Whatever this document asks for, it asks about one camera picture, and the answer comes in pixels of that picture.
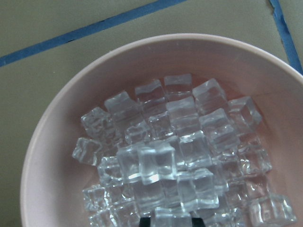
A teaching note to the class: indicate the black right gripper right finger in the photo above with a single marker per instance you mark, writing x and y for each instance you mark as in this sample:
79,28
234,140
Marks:
197,222

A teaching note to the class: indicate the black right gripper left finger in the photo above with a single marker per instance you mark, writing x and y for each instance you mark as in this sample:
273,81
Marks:
146,222

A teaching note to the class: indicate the clear ice cube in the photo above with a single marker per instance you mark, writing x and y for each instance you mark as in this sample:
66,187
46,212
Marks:
167,217

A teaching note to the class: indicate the pink bowl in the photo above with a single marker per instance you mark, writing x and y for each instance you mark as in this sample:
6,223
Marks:
52,180

